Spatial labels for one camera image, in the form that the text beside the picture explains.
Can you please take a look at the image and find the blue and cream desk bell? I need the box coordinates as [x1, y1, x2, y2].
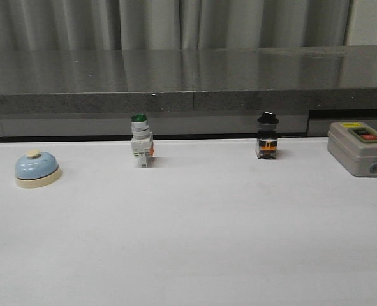
[15, 150, 62, 189]

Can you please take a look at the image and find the grey stone counter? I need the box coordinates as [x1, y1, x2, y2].
[0, 46, 377, 140]

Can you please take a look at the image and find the grey curtain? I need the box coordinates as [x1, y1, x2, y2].
[0, 1, 377, 51]

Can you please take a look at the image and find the green pushbutton switch white body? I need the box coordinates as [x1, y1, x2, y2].
[131, 113, 154, 167]

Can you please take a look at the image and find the black rotary selector switch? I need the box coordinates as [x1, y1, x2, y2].
[256, 112, 279, 159]

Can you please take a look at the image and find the grey push button switch box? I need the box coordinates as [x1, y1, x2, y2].
[327, 122, 377, 177]

